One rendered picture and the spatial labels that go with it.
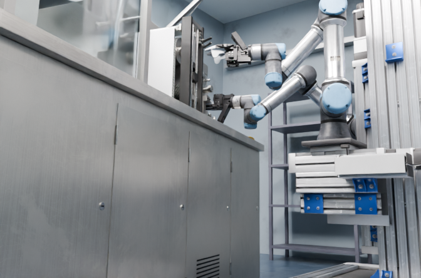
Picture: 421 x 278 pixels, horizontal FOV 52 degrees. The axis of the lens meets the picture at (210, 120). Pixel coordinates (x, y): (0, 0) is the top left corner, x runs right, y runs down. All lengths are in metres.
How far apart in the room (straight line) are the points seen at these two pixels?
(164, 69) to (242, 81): 3.53
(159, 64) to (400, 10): 1.19
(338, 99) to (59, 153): 1.18
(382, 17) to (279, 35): 3.42
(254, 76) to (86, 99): 4.55
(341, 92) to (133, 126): 0.92
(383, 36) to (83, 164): 1.57
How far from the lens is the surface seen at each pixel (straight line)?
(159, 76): 2.22
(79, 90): 1.14
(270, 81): 1.90
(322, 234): 4.97
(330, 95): 1.85
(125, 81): 1.26
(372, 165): 1.76
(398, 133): 2.07
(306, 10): 5.55
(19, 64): 1.00
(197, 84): 2.14
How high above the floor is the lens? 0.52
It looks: 11 degrees up
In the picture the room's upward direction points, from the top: 1 degrees clockwise
